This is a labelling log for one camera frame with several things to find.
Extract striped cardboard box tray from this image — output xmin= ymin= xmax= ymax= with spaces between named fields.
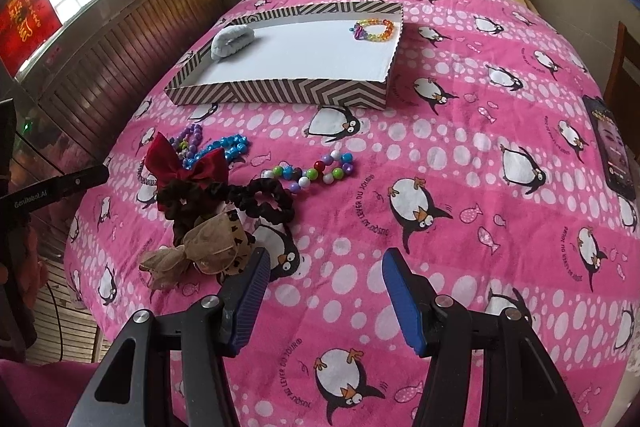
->
xmin=165 ymin=2 xmax=405 ymax=108

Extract leopard print bow hair tie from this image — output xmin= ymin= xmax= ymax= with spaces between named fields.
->
xmin=139 ymin=212 xmax=257 ymax=292

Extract brown scrunchie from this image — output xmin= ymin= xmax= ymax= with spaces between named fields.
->
xmin=157 ymin=179 xmax=237 ymax=248

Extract wooden chair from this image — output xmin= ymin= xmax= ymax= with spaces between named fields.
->
xmin=602 ymin=21 xmax=640 ymax=118

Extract black smartphone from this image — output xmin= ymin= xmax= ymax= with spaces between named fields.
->
xmin=582 ymin=94 xmax=637 ymax=200

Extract purple bead bracelet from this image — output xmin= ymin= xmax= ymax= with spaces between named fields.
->
xmin=170 ymin=123 xmax=205 ymax=158

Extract rainbow bead bracelet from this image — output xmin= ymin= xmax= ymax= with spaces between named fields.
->
xmin=350 ymin=19 xmax=395 ymax=42

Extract large multicolour bead bracelet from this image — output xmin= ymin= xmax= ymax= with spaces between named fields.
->
xmin=264 ymin=151 xmax=357 ymax=194

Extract maroon clothing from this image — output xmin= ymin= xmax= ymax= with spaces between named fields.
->
xmin=0 ymin=359 xmax=101 ymax=427

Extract silver bead bracelet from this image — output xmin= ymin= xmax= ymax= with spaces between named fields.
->
xmin=136 ymin=164 xmax=162 ymax=188

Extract wooden slatted panel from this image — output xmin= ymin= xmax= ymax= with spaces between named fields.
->
xmin=37 ymin=0 xmax=251 ymax=168

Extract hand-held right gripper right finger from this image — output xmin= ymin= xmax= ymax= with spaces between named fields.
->
xmin=382 ymin=248 xmax=586 ymax=427

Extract red wall poster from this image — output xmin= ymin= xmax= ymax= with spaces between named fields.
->
xmin=0 ymin=0 xmax=63 ymax=72

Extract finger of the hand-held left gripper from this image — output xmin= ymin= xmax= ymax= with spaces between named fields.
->
xmin=52 ymin=166 xmax=109 ymax=202

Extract pink penguin print blanket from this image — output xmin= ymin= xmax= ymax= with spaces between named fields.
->
xmin=64 ymin=0 xmax=640 ymax=427

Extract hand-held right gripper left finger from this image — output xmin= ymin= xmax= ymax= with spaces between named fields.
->
xmin=75 ymin=247 xmax=272 ymax=427

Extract black scrunchie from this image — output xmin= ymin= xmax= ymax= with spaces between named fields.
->
xmin=227 ymin=177 xmax=296 ymax=226

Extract blue bead bracelet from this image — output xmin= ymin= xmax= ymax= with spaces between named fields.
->
xmin=197 ymin=134 xmax=251 ymax=168

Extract red velvet pouch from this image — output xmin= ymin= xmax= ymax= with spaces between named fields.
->
xmin=144 ymin=132 xmax=230 ymax=212

